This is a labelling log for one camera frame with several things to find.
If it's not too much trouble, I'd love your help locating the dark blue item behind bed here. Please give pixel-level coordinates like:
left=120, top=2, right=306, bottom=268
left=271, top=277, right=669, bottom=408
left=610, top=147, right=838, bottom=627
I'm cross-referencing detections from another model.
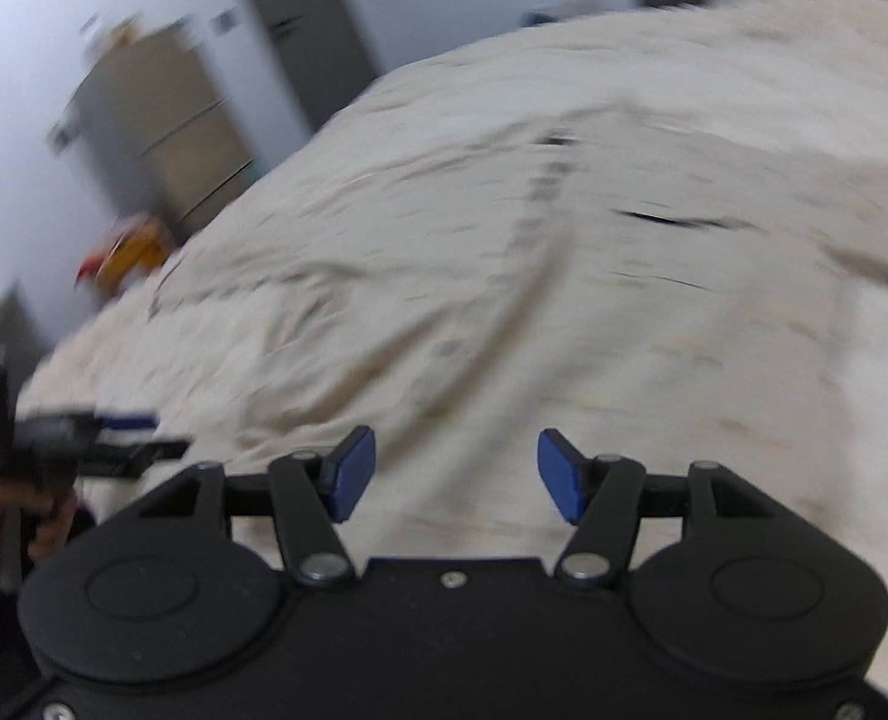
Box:
left=520, top=11, right=563, bottom=28

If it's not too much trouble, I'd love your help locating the beige drawer cabinet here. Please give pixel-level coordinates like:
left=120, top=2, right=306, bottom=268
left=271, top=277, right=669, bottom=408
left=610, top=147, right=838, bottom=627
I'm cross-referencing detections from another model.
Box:
left=47, top=21, right=257, bottom=241

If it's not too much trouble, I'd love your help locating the orange box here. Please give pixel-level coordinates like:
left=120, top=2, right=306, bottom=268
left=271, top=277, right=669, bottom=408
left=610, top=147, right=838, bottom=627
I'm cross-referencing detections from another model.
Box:
left=74, top=213, right=176, bottom=299

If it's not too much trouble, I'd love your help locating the beige patterned button cardigan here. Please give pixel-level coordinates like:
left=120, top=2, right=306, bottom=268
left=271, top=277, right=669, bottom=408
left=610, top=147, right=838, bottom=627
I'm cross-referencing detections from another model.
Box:
left=151, top=110, right=888, bottom=556

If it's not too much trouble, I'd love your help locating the grey door with handle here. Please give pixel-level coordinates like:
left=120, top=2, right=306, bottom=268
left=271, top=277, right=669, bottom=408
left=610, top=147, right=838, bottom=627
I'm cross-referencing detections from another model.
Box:
left=252, top=0, right=377, bottom=132

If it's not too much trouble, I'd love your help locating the cream fluffy bed blanket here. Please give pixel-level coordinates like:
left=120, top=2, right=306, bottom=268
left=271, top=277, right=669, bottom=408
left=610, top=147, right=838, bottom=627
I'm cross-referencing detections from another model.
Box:
left=19, top=0, right=888, bottom=692

